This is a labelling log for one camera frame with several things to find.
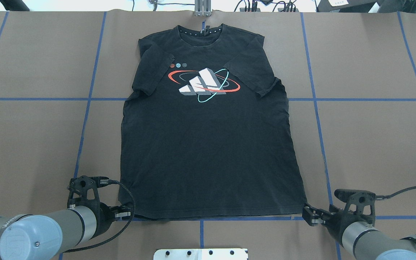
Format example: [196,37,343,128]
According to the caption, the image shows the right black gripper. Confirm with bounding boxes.
[302,203,349,235]

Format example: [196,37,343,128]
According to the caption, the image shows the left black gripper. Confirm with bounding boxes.
[96,202,134,231]

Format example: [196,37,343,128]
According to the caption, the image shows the black graphic t-shirt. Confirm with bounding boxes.
[119,24,307,220]

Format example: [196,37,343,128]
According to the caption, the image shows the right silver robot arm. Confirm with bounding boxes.
[302,203,416,260]

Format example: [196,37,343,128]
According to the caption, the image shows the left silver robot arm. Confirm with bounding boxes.
[0,204,133,260]

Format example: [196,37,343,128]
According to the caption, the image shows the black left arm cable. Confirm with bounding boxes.
[62,179,136,253]

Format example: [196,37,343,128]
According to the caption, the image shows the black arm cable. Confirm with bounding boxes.
[374,185,416,200]
[62,179,136,253]

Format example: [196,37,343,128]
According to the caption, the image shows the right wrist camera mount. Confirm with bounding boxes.
[334,189,376,226]

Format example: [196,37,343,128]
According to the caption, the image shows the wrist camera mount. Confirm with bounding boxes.
[334,189,376,226]
[67,175,109,211]

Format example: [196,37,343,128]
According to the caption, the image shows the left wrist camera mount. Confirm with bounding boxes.
[67,175,109,211]

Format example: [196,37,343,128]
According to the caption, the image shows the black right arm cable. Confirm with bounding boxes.
[374,185,416,200]

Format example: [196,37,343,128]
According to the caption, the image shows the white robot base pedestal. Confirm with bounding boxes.
[153,248,249,260]

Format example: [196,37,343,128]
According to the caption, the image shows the aluminium frame post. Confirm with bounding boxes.
[194,0,212,17]

